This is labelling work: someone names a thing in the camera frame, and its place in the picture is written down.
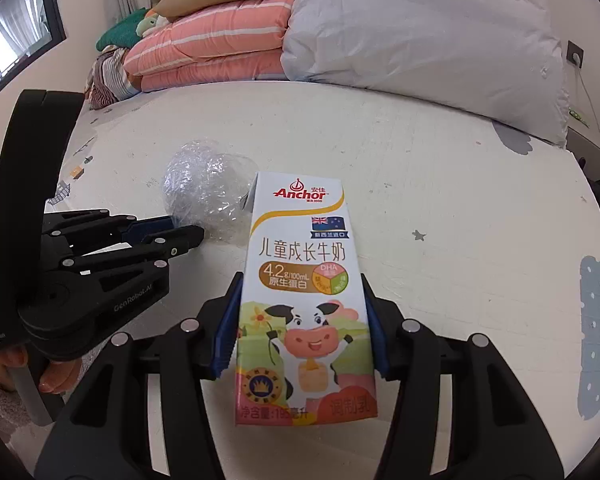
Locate clear plastic wrap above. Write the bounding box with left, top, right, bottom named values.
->
left=162, top=138, right=261, bottom=234

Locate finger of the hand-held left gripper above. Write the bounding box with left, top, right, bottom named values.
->
left=62, top=224, right=206, bottom=287
left=42, top=208, right=174, bottom=257

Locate printed white mat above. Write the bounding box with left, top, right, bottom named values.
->
left=0, top=77, right=600, bottom=480

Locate window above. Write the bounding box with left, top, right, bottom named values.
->
left=0, top=0, right=67, bottom=116

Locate white pillow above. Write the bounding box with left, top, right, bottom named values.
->
left=279, top=0, right=571, bottom=149

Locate green blanket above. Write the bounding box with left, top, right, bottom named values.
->
left=95, top=7, right=149, bottom=52

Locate striped patterned cloth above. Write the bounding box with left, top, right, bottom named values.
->
left=85, top=45, right=144, bottom=111

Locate small milk carton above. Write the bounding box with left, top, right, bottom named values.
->
left=233, top=170, right=380, bottom=427

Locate white cable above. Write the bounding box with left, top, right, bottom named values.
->
left=577, top=64, right=600, bottom=132

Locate person's left hand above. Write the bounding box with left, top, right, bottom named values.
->
left=0, top=345, right=70, bottom=395

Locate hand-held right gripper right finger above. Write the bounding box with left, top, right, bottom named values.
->
left=359, top=272, right=567, bottom=480

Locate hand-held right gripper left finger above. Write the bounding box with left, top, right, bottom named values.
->
left=32, top=270, right=246, bottom=480

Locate plush toy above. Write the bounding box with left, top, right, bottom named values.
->
left=135, top=8, right=171, bottom=37

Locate pink striped quilt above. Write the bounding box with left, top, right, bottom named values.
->
left=122, top=0, right=299, bottom=94

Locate wall socket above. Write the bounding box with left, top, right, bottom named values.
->
left=565, top=39, right=585, bottom=69

